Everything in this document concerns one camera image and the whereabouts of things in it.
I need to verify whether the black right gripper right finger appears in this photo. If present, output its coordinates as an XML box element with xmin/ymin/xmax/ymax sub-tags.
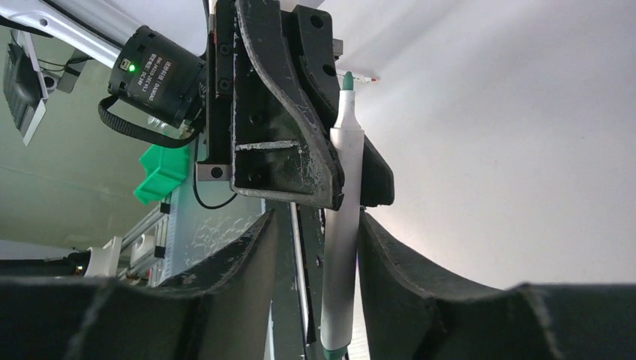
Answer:
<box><xmin>358</xmin><ymin>212</ymin><xmax>635</xmax><ymax>359</ymax></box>

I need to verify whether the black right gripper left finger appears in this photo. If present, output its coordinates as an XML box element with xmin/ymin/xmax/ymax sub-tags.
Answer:
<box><xmin>1</xmin><ymin>211</ymin><xmax>278</xmax><ymax>359</ymax></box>

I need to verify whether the white marker red tip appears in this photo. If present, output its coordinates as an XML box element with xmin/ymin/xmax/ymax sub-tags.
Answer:
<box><xmin>337</xmin><ymin>70</ymin><xmax>379</xmax><ymax>83</ymax></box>

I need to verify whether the green plastic bin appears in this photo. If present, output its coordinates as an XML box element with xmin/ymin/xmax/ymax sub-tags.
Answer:
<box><xmin>133</xmin><ymin>145</ymin><xmax>190</xmax><ymax>204</ymax></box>

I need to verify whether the white marker green end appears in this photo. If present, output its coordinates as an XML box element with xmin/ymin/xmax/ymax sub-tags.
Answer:
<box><xmin>320</xmin><ymin>71</ymin><xmax>365</xmax><ymax>359</ymax></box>

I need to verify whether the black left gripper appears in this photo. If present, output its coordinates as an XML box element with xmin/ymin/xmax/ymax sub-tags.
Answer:
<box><xmin>196</xmin><ymin>1</ymin><xmax>395</xmax><ymax>209</ymax></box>

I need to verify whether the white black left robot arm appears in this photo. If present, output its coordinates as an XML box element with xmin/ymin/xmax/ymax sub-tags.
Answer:
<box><xmin>1</xmin><ymin>1</ymin><xmax>353</xmax><ymax>210</ymax></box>

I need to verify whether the aluminium frame rail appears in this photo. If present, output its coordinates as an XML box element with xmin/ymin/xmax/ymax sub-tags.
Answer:
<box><xmin>115</xmin><ymin>197</ymin><xmax>171</xmax><ymax>287</ymax></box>

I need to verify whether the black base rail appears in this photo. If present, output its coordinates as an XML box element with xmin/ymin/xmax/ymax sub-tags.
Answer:
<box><xmin>265</xmin><ymin>200</ymin><xmax>325</xmax><ymax>359</ymax></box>

